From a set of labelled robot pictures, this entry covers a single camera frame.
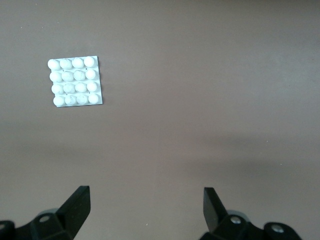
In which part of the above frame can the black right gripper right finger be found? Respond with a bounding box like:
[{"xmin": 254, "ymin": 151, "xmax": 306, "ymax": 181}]
[{"xmin": 199, "ymin": 187, "xmax": 304, "ymax": 240}]

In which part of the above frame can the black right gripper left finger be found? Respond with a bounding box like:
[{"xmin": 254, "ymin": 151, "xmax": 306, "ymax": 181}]
[{"xmin": 0, "ymin": 185, "xmax": 91, "ymax": 240}]

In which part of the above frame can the white studded base plate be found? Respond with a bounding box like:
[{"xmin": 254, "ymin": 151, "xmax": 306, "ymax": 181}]
[{"xmin": 46, "ymin": 55, "xmax": 105, "ymax": 109}]

